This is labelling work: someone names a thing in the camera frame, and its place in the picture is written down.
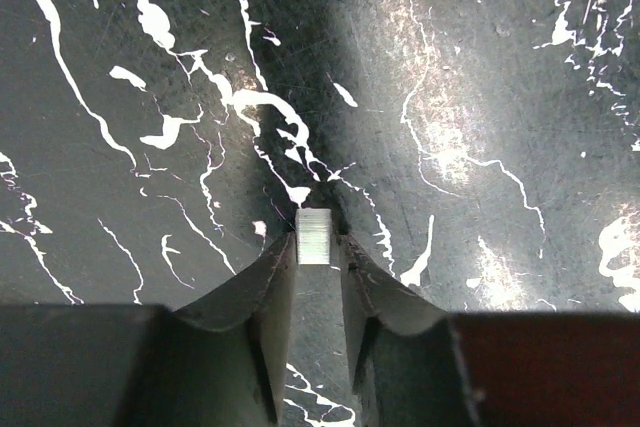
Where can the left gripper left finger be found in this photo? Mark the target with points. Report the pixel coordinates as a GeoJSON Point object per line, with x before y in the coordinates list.
{"type": "Point", "coordinates": [219, 361]}

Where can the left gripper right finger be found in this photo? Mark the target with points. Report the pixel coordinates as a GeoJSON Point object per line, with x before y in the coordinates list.
{"type": "Point", "coordinates": [414, 364]}

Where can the silver staple block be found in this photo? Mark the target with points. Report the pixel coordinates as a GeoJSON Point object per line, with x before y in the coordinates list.
{"type": "Point", "coordinates": [313, 236]}

